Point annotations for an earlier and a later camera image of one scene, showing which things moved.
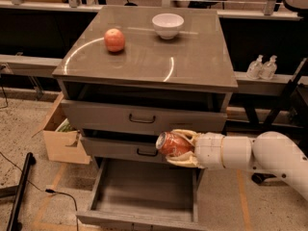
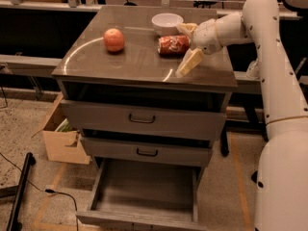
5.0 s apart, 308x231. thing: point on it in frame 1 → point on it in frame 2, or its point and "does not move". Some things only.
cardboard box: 63,141 does not move
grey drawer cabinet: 126,74 does not move
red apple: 114,39 does not move
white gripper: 208,150 → 207,36
